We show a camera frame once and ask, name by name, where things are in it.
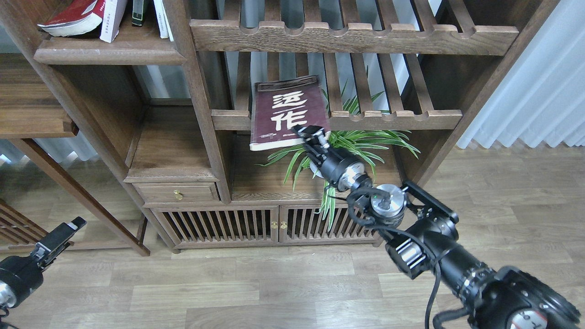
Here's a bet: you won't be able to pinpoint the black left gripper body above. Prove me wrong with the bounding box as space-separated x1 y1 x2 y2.
0 242 56 308

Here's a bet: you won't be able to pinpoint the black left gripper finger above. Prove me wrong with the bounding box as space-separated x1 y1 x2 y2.
38 217 86 256

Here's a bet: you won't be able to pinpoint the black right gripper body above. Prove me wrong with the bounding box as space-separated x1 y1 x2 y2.
304 138 367 192

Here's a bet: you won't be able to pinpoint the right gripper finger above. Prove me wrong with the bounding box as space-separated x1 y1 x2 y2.
291 125 330 147

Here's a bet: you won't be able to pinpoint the dark red book white characters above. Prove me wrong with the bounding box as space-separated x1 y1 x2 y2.
250 75 330 151

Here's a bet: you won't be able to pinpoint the white lavender paperback book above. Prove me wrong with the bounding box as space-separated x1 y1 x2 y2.
100 0 128 43

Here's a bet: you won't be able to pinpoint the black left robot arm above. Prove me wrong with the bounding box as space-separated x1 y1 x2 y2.
0 217 86 318

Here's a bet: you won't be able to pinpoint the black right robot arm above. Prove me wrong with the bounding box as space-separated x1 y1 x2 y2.
292 125 580 329

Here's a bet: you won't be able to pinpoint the white plant pot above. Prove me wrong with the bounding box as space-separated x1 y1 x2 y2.
309 162 323 179

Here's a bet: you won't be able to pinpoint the green spider plant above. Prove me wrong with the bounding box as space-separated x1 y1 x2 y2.
259 69 421 232

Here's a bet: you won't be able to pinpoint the dark wooden bookshelf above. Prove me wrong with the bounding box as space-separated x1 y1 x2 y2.
1 0 558 249

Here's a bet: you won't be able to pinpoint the wooden side furniture left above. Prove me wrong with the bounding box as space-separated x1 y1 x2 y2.
0 53 150 256

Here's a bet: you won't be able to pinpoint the white upright book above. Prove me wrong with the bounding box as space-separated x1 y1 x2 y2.
153 0 174 42

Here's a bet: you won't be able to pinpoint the dark green upright book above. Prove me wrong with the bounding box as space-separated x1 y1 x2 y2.
131 0 148 27

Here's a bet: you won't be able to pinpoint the white curtain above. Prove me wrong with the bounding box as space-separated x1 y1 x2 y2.
457 0 585 149

